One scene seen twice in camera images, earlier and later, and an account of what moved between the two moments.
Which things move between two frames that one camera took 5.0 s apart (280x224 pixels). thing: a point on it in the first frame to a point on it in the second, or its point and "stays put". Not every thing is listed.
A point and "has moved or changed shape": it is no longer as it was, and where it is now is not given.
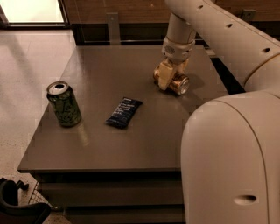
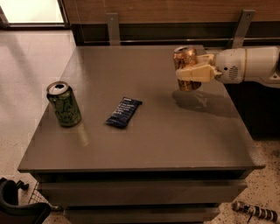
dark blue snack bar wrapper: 124,112 stays put
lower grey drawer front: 126,214 stays put
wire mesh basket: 38,197 stays put
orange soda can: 178,83 has moved or changed shape
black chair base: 12,213 stays put
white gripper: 177,52 to 229,66
